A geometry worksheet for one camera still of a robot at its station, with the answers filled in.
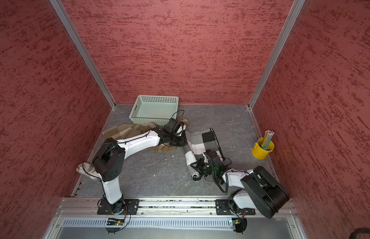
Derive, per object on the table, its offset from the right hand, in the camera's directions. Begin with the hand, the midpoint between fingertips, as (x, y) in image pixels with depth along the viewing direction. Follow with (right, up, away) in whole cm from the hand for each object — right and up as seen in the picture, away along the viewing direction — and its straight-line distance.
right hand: (190, 168), depth 86 cm
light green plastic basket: (-30, +37, +34) cm, 59 cm away
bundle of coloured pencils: (+45, +18, -2) cm, 49 cm away
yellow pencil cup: (+42, +12, -1) cm, 44 cm away
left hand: (-3, +13, +2) cm, 14 cm away
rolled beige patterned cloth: (-59, 0, -3) cm, 59 cm away
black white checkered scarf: (+5, +13, +12) cm, 18 cm away
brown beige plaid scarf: (-54, +19, +18) cm, 60 cm away
